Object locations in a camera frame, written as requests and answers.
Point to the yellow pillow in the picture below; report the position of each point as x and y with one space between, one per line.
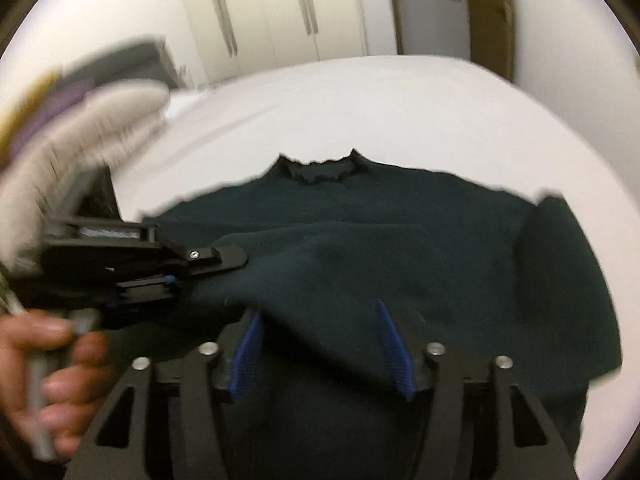
20 110

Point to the dark green sweater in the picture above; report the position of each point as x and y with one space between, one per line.
350 260

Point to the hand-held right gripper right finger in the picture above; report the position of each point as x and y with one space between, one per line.
397 350

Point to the person's left hand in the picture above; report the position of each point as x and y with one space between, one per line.
75 375

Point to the cream wardrobe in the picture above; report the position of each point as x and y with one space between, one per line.
270 10

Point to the grey padded headboard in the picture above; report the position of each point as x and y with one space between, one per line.
125 60

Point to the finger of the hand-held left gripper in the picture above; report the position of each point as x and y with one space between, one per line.
150 291
215 257

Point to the brown door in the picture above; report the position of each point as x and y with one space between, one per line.
492 15

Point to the dark door frame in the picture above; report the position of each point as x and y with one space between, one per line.
395 5

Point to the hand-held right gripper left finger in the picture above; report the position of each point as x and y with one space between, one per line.
246 355

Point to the purple pillow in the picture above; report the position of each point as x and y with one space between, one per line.
55 105

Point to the beige folded duvet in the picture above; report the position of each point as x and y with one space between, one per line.
85 130

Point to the bed with white sheet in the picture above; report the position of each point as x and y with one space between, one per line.
380 110

